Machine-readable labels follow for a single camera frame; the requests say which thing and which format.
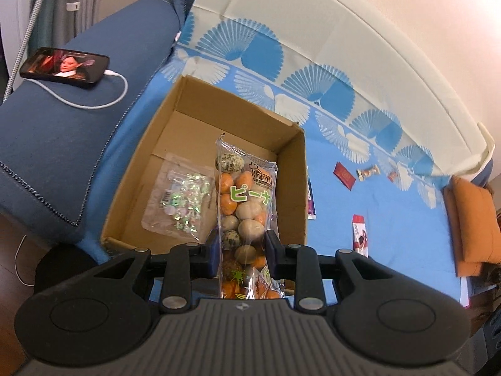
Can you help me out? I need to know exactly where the red white stick packet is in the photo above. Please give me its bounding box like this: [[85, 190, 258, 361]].
[[352, 215, 369, 257]]

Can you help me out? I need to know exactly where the coated peanuts snack bag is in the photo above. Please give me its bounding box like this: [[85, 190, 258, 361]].
[[215, 136, 284, 300]]

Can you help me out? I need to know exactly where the blue sofa armrest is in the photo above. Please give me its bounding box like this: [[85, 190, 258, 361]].
[[1, 0, 180, 242]]

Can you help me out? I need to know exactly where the white purple stick packet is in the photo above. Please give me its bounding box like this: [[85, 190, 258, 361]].
[[307, 172, 317, 220]]

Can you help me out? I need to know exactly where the small red wrapped candy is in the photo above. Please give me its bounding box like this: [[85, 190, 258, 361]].
[[387, 171, 398, 182]]

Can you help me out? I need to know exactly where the white charging cable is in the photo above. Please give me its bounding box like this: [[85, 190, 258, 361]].
[[24, 69, 129, 111]]

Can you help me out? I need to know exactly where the yellow wrapped candy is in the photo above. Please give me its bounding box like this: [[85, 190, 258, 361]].
[[356, 165, 380, 182]]

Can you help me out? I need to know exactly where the dark red packet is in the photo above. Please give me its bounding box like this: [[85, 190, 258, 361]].
[[333, 162, 356, 190]]

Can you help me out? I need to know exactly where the blue white patterned sofa cover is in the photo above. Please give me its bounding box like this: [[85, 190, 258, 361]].
[[81, 0, 488, 300]]

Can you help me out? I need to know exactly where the black smartphone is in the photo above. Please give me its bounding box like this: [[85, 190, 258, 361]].
[[19, 48, 111, 88]]

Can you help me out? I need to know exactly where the brown cardboard box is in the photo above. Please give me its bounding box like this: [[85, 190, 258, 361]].
[[101, 76, 307, 255]]

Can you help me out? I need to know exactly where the grey curtain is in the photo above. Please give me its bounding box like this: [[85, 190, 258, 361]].
[[28, 0, 99, 53]]

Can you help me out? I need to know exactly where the clear bag of candies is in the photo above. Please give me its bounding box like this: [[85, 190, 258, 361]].
[[141, 153, 215, 243]]

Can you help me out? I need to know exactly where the orange cushion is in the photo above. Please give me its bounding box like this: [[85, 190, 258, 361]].
[[442, 177, 500, 278]]

